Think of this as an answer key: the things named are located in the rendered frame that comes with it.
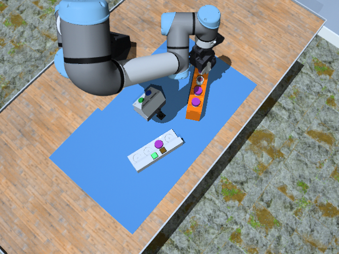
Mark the blue flat mat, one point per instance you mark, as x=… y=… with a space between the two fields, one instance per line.
x=94 y=156

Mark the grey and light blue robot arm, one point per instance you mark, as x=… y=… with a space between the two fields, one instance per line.
x=85 y=35

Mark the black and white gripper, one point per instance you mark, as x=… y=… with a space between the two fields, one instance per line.
x=203 y=59

